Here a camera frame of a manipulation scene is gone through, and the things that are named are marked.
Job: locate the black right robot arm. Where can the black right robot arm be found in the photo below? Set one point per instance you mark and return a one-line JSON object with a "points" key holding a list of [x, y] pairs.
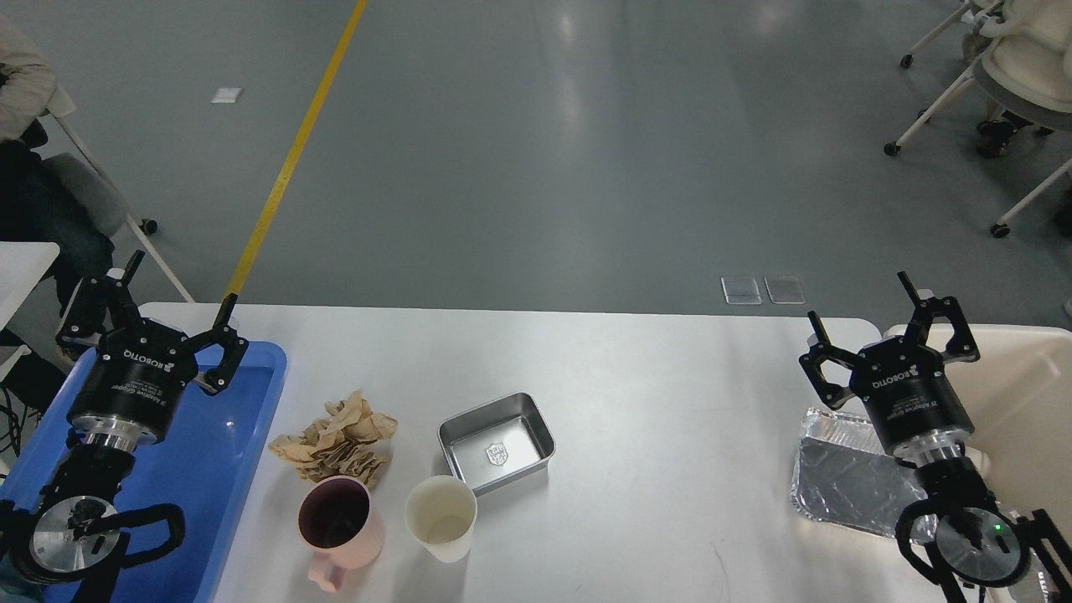
{"points": [[957, 533]]}

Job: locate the right floor outlet plate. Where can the right floor outlet plate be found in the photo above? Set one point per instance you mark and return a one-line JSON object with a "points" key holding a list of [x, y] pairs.
{"points": [[785, 290]]}

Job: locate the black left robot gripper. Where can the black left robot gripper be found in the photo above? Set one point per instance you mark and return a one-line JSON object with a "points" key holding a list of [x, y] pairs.
{"points": [[139, 375]]}

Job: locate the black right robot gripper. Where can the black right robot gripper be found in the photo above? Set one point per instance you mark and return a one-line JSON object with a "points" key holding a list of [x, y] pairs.
{"points": [[911, 397]]}

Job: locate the white folding chair left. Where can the white folding chair left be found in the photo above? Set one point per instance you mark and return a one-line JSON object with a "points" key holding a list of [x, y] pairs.
{"points": [[87, 181]]}

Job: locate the left floor outlet plate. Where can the left floor outlet plate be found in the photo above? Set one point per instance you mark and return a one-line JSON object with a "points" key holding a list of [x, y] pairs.
{"points": [[741, 291]]}

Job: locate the blue plastic tray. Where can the blue plastic tray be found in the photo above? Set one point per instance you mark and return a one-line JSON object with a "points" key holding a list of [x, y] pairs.
{"points": [[205, 465]]}

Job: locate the white side table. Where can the white side table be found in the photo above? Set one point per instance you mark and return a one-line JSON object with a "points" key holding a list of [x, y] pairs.
{"points": [[22, 266]]}

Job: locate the floor outlet plate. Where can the floor outlet plate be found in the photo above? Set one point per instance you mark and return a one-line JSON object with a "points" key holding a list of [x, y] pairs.
{"points": [[785, 290], [741, 291]]}

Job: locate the crumpled brown paper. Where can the crumpled brown paper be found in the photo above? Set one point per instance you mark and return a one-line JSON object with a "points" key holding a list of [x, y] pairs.
{"points": [[350, 440]]}

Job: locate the aluminium foil tray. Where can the aluminium foil tray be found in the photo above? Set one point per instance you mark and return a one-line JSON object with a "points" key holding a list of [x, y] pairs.
{"points": [[842, 475]]}

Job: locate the cream office chair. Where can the cream office chair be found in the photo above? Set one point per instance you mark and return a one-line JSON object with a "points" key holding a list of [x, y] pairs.
{"points": [[1025, 70]]}

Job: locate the cream plastic bin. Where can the cream plastic bin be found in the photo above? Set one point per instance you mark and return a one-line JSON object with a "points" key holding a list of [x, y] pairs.
{"points": [[1017, 395]]}

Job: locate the pink plastic mug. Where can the pink plastic mug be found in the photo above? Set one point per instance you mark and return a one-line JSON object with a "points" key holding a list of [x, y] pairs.
{"points": [[342, 527]]}

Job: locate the cream paper cup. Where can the cream paper cup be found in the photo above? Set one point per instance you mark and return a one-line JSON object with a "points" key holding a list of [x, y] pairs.
{"points": [[441, 513]]}

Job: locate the seated person at left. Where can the seated person at left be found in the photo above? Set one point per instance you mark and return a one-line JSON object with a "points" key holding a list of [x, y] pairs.
{"points": [[36, 205]]}

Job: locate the white floor marker square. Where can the white floor marker square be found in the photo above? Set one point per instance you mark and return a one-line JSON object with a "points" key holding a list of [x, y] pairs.
{"points": [[226, 95]]}

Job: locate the small stainless steel tray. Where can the small stainless steel tray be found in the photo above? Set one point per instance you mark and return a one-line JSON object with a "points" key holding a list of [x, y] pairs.
{"points": [[497, 443]]}

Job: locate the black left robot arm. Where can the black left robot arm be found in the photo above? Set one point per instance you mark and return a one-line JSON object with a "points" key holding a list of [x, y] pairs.
{"points": [[76, 534]]}

